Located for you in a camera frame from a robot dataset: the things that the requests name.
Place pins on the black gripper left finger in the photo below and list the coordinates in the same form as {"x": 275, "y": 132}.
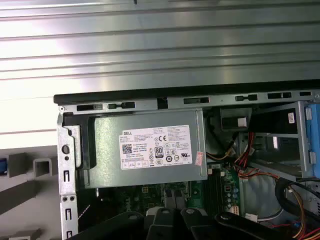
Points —
{"x": 117, "y": 225}

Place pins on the grey parts rack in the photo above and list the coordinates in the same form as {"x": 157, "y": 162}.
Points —
{"x": 18, "y": 165}

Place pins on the grey power supply unit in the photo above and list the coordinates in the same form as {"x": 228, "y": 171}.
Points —
{"x": 107, "y": 150}

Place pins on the green motherboard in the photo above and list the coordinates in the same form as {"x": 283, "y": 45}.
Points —
{"x": 197, "y": 196}

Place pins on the black open PC case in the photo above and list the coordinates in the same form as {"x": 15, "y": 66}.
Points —
{"x": 125, "y": 95}

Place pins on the blue plastic drive latch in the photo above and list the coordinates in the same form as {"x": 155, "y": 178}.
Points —
{"x": 313, "y": 140}

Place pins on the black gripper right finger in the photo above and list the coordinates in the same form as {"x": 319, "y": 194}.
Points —
{"x": 240, "y": 226}

